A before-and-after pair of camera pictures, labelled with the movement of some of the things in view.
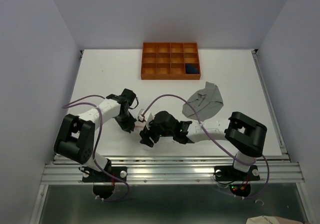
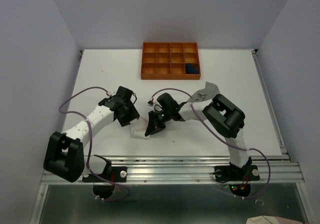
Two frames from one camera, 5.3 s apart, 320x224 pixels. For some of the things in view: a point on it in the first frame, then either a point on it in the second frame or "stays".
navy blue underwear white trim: (190, 69) stays
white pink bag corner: (267, 219) stays
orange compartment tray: (170, 61) stays
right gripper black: (147, 132) to (154, 125)
